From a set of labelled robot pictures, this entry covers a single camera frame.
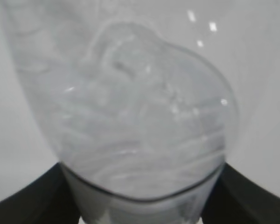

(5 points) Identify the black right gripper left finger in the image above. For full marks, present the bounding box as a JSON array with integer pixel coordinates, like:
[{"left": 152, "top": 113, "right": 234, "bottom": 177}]
[{"left": 0, "top": 163, "right": 81, "bottom": 224}]

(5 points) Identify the clear Nongfu Spring water bottle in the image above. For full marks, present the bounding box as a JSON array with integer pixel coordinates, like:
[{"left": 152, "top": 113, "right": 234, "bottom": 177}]
[{"left": 0, "top": 0, "right": 238, "bottom": 224}]

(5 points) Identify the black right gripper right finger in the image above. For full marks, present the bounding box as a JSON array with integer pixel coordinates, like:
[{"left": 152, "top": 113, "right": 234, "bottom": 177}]
[{"left": 202, "top": 164, "right": 280, "bottom": 224}]

